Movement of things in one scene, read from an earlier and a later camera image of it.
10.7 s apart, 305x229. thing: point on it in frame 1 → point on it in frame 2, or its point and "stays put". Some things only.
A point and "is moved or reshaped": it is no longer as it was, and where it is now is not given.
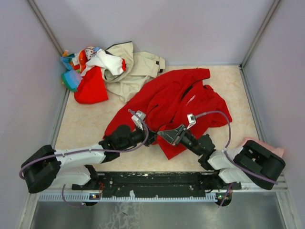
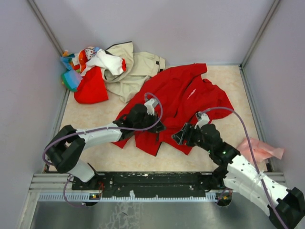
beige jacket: [140, 67] stays put
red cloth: [92, 88] stays put
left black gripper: [151, 138] → [157, 125]
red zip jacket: [178, 107] is moved or reshaped
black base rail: [199, 182] stays put
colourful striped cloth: [72, 77] stays put
